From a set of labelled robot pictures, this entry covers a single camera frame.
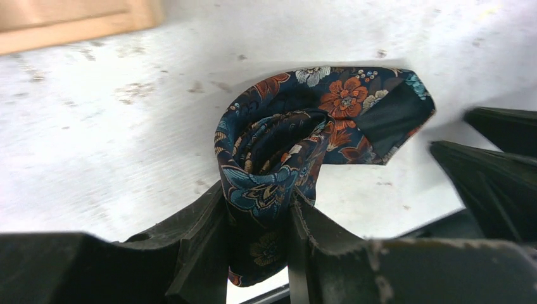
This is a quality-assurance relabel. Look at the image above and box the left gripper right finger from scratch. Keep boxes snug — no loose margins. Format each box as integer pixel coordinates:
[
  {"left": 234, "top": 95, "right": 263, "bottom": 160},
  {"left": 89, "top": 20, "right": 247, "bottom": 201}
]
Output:
[{"left": 288, "top": 194, "right": 536, "bottom": 303}]

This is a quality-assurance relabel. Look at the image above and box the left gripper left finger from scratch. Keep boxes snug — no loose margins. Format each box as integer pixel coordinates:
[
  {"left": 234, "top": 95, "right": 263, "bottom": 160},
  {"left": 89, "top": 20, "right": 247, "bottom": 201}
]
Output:
[{"left": 1, "top": 183, "right": 228, "bottom": 303}]

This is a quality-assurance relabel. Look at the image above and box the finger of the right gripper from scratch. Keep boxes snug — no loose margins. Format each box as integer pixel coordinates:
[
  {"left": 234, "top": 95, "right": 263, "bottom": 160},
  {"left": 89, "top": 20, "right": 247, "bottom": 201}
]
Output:
[
  {"left": 429, "top": 141, "right": 536, "bottom": 243},
  {"left": 463, "top": 107, "right": 536, "bottom": 158}
]

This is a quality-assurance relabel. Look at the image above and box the wooden compartment box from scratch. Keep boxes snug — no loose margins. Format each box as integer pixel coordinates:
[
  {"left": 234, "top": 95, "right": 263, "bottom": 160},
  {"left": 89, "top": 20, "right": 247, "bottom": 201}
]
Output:
[{"left": 1, "top": 0, "right": 165, "bottom": 54}]

